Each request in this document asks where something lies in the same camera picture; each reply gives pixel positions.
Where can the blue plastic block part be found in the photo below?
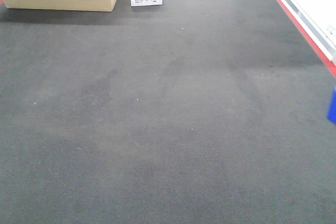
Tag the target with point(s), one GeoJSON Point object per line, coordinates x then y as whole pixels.
{"type": "Point", "coordinates": [331, 114]}

